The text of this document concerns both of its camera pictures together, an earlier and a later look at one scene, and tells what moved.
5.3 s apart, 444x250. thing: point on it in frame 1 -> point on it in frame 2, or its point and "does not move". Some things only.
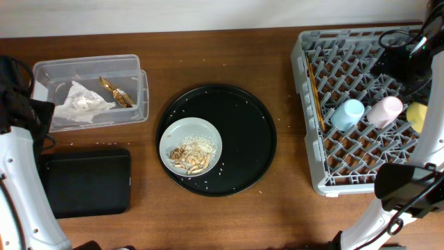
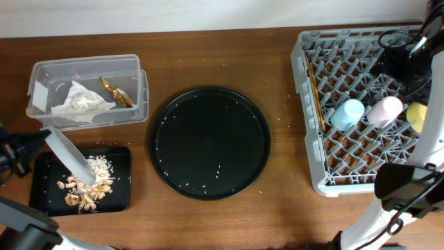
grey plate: x=190 y=146 -> x=70 y=156
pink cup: x=384 y=112 does not move
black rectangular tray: x=87 y=184 does not move
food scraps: x=192 y=154 -> x=85 y=196
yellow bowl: x=415 y=114 does not move
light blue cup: x=347 y=116 does not move
